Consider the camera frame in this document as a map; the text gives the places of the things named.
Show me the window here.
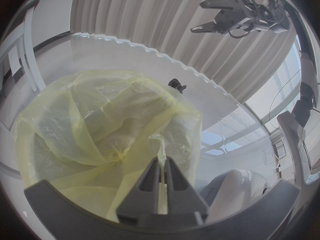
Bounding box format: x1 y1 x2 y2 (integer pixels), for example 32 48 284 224
244 38 304 159

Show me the black cable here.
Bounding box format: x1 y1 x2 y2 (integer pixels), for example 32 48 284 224
228 28 251 39

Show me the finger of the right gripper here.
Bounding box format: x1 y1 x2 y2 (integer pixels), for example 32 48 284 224
190 21 218 34
199 0 240 10

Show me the white trash bin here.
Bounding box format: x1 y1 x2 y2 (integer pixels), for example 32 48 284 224
19 71 200 209

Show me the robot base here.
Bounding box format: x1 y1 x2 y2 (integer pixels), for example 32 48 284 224
195 110 320 222

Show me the black plastic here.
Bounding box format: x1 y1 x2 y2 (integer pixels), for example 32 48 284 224
168 78 187 94

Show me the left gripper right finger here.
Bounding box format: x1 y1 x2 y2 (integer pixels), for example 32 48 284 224
165 156 209 221

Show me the yellow plastic bag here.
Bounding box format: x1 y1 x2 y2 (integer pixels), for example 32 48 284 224
14 69 203 222

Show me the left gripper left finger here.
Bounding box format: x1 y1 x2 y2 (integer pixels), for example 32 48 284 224
116 156 160 222

